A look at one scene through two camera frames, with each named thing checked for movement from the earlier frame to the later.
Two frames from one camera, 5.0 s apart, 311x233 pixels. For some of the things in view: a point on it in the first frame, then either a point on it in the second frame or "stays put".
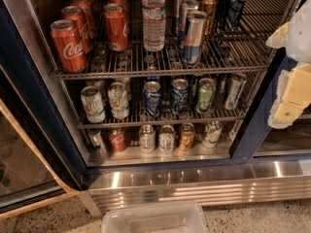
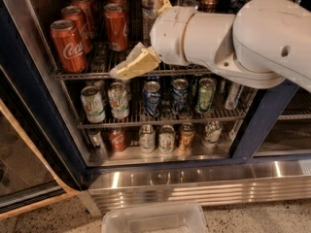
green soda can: x=206 y=94 stays put
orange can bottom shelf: x=187 y=136 stays put
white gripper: x=300 y=38 -> x=169 y=34
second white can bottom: x=166 y=139 stays put
